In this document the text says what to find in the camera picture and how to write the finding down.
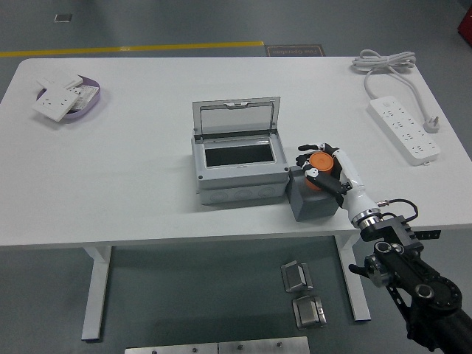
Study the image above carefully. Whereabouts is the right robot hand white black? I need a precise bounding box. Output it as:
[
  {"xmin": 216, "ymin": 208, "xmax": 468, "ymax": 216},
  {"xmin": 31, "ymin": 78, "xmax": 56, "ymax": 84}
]
[{"xmin": 294, "ymin": 142, "xmax": 381, "ymax": 225}]

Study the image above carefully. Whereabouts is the orange cylinder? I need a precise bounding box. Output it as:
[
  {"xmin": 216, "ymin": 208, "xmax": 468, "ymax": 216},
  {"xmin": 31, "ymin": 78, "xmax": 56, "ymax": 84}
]
[{"xmin": 304, "ymin": 151, "xmax": 335, "ymax": 192}]

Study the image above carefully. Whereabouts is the grey electrical box clear lid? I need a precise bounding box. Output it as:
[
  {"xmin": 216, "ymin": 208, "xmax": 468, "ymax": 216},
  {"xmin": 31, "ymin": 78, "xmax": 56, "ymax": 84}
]
[{"xmin": 190, "ymin": 97, "xmax": 289, "ymax": 207}]

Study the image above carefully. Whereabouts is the grey cube with round hole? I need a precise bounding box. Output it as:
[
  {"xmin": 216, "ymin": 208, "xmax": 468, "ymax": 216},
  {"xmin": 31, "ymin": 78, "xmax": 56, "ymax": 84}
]
[{"xmin": 288, "ymin": 164, "xmax": 342, "ymax": 223}]

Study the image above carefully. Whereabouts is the white power strip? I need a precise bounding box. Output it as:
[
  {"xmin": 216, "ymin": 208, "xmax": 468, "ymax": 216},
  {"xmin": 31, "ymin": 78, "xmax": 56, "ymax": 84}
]
[{"xmin": 366, "ymin": 95, "xmax": 442, "ymax": 167}]

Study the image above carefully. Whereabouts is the white table leg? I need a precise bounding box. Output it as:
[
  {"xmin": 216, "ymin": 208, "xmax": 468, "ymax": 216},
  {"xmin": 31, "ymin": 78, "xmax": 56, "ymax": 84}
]
[
  {"xmin": 80, "ymin": 245, "xmax": 114, "ymax": 342},
  {"xmin": 335, "ymin": 235, "xmax": 372, "ymax": 322}
]

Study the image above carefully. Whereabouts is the metal clamp block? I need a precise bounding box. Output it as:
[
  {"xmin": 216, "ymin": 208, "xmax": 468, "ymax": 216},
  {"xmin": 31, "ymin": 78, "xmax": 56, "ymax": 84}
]
[
  {"xmin": 280, "ymin": 260, "xmax": 314, "ymax": 294},
  {"xmin": 291, "ymin": 294, "xmax": 328, "ymax": 330}
]

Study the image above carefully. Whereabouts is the red cabinet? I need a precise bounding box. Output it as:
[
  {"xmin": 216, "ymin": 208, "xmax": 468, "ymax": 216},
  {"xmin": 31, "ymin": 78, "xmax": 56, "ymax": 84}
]
[{"xmin": 457, "ymin": 7, "xmax": 472, "ymax": 38}]

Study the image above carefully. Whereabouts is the yellow floor tape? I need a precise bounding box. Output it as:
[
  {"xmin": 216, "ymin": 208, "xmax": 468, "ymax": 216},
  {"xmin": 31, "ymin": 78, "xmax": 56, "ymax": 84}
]
[{"xmin": 0, "ymin": 40, "xmax": 265, "ymax": 58}]

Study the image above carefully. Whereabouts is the purple tray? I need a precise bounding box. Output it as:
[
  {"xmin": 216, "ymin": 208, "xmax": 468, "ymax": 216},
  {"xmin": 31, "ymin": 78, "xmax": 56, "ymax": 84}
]
[{"xmin": 35, "ymin": 75, "xmax": 103, "ymax": 119}]

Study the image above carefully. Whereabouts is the printed label card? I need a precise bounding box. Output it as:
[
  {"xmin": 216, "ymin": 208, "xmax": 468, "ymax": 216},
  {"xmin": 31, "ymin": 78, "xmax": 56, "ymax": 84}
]
[{"xmin": 72, "ymin": 83, "xmax": 100, "ymax": 111}]

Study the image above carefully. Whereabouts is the white power cord with plug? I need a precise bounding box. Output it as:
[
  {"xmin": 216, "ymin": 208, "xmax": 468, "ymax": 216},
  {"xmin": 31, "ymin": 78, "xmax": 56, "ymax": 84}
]
[{"xmin": 350, "ymin": 49, "xmax": 442, "ymax": 134}]

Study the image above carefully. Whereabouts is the metal base plate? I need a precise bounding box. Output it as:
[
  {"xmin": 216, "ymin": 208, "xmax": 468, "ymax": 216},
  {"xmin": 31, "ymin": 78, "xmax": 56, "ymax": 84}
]
[
  {"xmin": 124, "ymin": 342, "xmax": 219, "ymax": 354},
  {"xmin": 218, "ymin": 336, "xmax": 310, "ymax": 354}
]

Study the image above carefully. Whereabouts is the white wall socket panel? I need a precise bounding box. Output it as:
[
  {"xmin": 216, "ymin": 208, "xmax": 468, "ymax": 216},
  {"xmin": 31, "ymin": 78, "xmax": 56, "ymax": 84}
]
[{"xmin": 31, "ymin": 85, "xmax": 84, "ymax": 122}]

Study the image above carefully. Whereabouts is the white wall switch panel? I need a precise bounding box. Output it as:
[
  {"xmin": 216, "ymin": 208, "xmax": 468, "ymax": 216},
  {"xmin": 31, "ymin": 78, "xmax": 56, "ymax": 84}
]
[{"xmin": 36, "ymin": 72, "xmax": 85, "ymax": 91}]

